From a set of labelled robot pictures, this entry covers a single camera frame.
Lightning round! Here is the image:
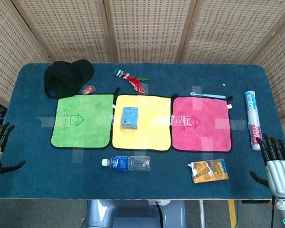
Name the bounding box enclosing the small red candy packet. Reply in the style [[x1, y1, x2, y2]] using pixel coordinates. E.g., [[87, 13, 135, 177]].
[[82, 85, 96, 95]]

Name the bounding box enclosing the woven bamboo folding screen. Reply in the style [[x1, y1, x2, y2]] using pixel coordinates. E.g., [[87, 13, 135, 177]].
[[0, 0, 285, 143]]

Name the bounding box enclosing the colourful feather toy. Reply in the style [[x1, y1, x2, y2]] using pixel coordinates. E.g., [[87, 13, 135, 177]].
[[114, 68, 151, 94]]

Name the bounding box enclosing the green cloth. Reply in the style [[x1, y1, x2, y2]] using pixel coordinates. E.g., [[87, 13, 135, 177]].
[[50, 94, 114, 150]]

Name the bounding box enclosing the blue cardboard box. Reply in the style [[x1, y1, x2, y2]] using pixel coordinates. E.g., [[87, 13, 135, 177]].
[[120, 106, 139, 131]]

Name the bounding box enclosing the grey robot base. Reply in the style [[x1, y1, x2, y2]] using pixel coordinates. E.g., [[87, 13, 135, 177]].
[[85, 199, 188, 228]]

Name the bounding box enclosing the clear bottle with blue label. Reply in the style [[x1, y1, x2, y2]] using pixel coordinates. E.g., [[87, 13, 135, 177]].
[[102, 155, 151, 172]]

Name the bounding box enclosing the plastic food wrap roll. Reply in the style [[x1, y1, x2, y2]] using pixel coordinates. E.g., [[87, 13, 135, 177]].
[[243, 90, 265, 151]]

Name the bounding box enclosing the pink cloth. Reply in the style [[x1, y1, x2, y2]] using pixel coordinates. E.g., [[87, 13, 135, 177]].
[[171, 95, 233, 153]]

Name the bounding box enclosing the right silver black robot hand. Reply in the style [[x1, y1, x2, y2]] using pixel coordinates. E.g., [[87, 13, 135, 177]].
[[249, 133, 285, 198]]

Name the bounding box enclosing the black cable under table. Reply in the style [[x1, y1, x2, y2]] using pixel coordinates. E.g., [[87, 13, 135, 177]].
[[154, 201, 166, 228]]

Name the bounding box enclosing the black cap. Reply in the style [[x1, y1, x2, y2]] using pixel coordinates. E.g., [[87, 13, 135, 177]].
[[43, 59, 95, 99]]

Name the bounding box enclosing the yellow cloth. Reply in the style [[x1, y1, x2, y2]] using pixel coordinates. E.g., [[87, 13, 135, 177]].
[[111, 94, 172, 152]]

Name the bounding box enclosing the light blue toothbrush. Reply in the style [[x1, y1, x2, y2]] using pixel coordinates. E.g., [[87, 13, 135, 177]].
[[190, 92, 227, 99]]

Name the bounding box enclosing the orange snack packet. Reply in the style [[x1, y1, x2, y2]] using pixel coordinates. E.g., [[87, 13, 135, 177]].
[[187, 158, 229, 184]]

